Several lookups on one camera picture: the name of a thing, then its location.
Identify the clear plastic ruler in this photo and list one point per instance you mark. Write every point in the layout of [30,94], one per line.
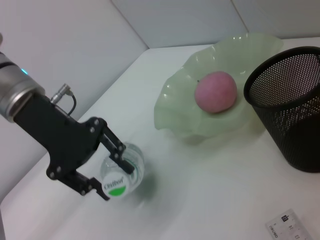
[287,227]

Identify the clear green label water bottle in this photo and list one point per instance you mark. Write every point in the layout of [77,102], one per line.
[115,186]

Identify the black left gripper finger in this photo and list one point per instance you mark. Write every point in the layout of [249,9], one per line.
[85,186]
[117,152]

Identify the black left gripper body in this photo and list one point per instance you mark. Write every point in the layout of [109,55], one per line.
[65,140]

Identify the green glass fruit plate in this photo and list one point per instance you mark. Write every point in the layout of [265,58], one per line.
[180,105]

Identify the pink peach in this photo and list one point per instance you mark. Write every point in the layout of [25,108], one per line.
[216,92]

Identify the black mesh pen holder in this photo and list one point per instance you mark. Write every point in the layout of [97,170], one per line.
[295,125]

